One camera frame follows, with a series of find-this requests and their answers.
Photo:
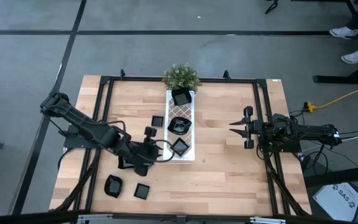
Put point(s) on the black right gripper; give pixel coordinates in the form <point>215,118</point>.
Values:
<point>256,130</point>

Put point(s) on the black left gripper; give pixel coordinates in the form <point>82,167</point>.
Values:
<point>141,154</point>

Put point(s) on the small black square plate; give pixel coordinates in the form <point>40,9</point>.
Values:
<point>180,147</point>
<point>157,121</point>
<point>142,191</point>

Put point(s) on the black oval plate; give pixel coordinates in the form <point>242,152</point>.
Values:
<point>179,126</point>
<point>113,186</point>

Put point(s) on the black deep square bowl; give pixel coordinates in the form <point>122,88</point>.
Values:
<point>181,97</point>

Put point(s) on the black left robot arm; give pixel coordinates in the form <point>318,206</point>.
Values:
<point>82,124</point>

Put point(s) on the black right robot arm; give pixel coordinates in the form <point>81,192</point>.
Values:
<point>309,130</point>

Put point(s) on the black wavy square plate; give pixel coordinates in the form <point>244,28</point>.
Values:
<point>123,164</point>

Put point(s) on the white lattice rack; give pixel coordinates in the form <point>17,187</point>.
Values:
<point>183,159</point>

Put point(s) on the white sticker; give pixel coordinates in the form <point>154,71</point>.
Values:
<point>276,80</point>

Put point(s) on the green potted plant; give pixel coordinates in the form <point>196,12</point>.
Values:
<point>181,76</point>

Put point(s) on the black side table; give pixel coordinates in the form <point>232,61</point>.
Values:
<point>337,176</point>

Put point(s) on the black crossbar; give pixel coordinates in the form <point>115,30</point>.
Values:
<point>42,216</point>

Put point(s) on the white SA5 printed sheet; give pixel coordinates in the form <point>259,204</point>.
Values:
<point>337,202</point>

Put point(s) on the person's left foot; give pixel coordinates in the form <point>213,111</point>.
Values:
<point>354,57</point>

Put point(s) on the person's foot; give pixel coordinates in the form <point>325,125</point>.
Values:
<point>354,57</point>
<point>343,32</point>

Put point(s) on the person's right foot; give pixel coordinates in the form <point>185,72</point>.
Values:
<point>343,32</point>

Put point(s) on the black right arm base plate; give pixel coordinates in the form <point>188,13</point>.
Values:
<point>286,150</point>

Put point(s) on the black frame clamp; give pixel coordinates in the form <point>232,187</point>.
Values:
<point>226,74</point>
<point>122,74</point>

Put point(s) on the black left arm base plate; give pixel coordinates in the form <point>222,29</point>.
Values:
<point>73,143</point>

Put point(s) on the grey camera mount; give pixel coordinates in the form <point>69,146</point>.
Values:
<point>181,219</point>

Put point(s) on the silver bracket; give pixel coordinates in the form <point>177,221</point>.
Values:
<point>267,221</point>
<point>95,217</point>

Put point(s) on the black desk frame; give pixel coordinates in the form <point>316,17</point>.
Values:
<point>337,79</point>

